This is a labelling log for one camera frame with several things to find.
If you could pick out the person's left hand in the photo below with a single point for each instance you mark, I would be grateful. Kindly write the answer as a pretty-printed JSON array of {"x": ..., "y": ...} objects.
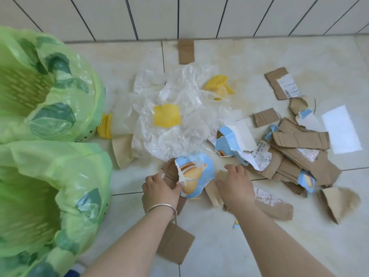
[{"x": 157, "y": 193}]

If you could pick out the person's right hand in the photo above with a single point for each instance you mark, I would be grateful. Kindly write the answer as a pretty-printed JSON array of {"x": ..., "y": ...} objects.
[{"x": 237, "y": 190}]

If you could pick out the person's right thumb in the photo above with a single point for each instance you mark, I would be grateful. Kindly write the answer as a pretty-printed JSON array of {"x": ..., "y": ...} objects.
[{"x": 221, "y": 184}]

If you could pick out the person's left thumb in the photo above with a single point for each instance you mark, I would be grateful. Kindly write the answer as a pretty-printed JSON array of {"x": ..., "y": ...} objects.
[{"x": 177, "y": 188}]

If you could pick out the brown corrugated cardboard scrap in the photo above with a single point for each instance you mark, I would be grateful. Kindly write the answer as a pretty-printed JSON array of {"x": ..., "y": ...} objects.
[{"x": 171, "y": 171}]

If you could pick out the blue cake print carton piece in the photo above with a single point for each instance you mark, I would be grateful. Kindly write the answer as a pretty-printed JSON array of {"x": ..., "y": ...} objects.
[{"x": 196, "y": 173}]

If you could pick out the person's left forearm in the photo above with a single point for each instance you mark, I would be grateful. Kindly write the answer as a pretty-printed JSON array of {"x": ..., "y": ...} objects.
[{"x": 135, "y": 245}]

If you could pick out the person's right forearm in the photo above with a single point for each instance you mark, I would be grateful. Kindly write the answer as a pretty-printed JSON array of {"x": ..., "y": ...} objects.
[{"x": 274, "y": 245}]

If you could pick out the narrow brown cardboard flap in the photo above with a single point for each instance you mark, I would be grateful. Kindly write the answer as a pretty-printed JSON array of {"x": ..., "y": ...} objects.
[{"x": 213, "y": 196}]

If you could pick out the tiny blue carton scrap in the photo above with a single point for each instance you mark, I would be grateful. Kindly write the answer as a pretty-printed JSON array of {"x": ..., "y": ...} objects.
[{"x": 236, "y": 225}]

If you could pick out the torn blue white carton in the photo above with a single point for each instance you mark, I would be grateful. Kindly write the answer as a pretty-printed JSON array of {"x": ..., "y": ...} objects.
[{"x": 233, "y": 138}]

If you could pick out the crumpled clear plastic bag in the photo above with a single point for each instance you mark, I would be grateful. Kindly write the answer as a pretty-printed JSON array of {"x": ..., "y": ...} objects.
[{"x": 178, "y": 138}]

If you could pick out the flat brown cardboard square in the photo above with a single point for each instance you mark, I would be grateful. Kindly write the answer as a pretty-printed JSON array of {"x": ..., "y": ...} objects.
[{"x": 175, "y": 243}]

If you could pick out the cardboard piece with clear tape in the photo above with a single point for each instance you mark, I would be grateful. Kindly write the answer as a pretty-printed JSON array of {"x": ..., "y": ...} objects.
[{"x": 274, "y": 206}]

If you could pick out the tan paper scrap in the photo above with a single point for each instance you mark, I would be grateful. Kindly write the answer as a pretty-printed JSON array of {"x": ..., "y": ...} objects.
[{"x": 122, "y": 149}]

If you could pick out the yellow foam net piece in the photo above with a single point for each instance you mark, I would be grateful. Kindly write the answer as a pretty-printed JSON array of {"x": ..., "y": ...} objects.
[
  {"x": 105, "y": 126},
  {"x": 167, "y": 115},
  {"x": 217, "y": 83}
]

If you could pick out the small ribbed cardboard piece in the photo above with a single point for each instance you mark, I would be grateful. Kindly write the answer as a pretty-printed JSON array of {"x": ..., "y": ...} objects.
[{"x": 265, "y": 117}]

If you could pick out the small blue cake carton scrap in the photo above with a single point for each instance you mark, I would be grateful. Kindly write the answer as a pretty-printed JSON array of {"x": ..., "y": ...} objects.
[{"x": 307, "y": 181}]

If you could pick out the pile of torn cardboard pieces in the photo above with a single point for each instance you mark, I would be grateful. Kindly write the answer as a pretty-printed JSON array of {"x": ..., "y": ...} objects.
[{"x": 299, "y": 141}]

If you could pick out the cardboard piece with white label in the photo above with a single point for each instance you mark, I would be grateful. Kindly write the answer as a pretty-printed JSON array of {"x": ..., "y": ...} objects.
[{"x": 275, "y": 83}]

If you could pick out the curled brown cardboard piece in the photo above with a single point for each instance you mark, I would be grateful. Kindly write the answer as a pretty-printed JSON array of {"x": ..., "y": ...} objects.
[{"x": 338, "y": 201}]

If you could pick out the white paper sheet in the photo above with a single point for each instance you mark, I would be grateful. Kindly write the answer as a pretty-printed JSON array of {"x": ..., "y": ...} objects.
[{"x": 341, "y": 129}]

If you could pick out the green bag lined bin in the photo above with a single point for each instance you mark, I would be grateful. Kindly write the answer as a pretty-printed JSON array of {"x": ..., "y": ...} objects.
[
  {"x": 43, "y": 204},
  {"x": 43, "y": 89}
]

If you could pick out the rectangular brown cardboard strip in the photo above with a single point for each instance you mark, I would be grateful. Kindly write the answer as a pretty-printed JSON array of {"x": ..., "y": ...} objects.
[{"x": 186, "y": 51}]

